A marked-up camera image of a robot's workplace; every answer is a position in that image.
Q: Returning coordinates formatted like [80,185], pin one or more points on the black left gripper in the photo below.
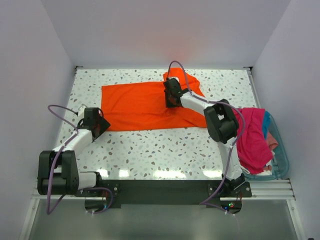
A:
[104,125]

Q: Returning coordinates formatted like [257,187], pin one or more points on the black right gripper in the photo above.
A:
[168,104]

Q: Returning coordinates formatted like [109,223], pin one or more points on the orange t shirt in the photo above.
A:
[141,106]

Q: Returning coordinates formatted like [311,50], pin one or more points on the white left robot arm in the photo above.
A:
[58,172]

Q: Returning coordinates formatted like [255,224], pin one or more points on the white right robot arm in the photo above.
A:
[221,123]

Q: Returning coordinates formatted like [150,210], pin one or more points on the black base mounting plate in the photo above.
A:
[99,198]

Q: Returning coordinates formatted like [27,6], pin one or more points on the blue t shirt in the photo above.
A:
[266,123]

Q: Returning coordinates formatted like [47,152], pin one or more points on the pink t shirt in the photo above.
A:
[252,148]

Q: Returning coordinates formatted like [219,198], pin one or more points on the salmon t shirt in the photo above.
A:
[271,141]

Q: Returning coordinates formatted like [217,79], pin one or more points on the clear blue plastic bin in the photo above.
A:
[280,163]

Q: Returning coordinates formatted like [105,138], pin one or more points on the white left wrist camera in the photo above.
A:
[81,111]

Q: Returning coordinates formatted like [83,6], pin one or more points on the aluminium frame rail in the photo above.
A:
[202,189]

